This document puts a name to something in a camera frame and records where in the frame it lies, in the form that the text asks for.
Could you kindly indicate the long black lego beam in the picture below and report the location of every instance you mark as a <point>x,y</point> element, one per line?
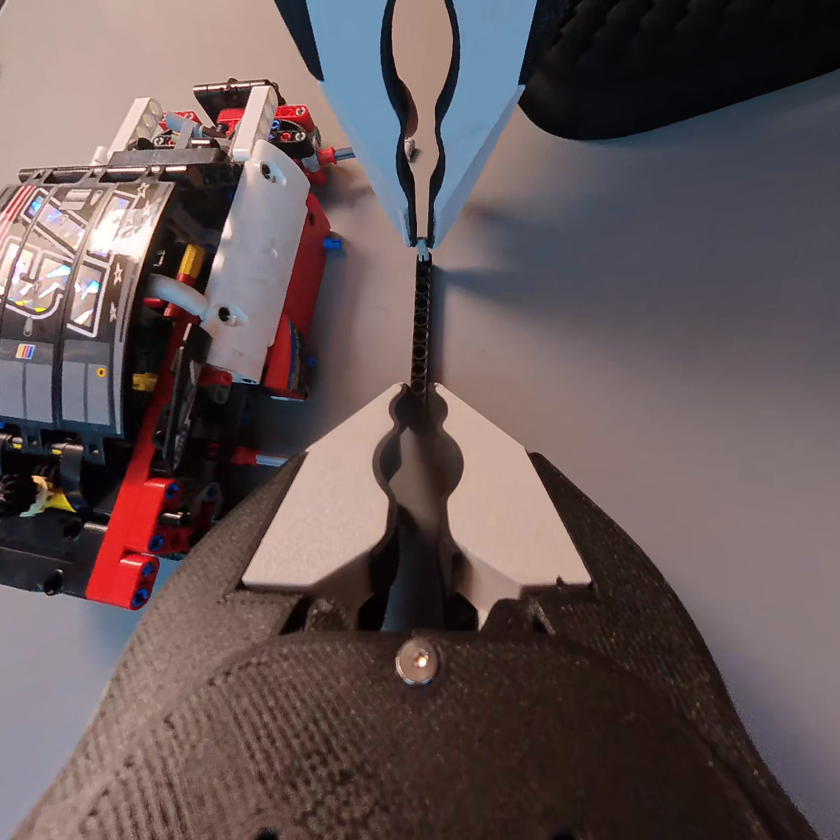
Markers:
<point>421,328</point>

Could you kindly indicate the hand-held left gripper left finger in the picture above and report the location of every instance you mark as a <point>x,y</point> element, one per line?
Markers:
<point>321,518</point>

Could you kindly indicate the black textured chair armrest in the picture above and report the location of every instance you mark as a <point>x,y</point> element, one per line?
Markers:
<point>656,65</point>

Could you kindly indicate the lego race car model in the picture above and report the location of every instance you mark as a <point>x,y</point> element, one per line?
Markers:
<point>256,249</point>

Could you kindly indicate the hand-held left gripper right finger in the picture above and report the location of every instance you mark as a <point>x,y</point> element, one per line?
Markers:
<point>512,518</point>

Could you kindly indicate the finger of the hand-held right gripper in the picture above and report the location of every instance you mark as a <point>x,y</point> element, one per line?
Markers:
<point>485,79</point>
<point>354,79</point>

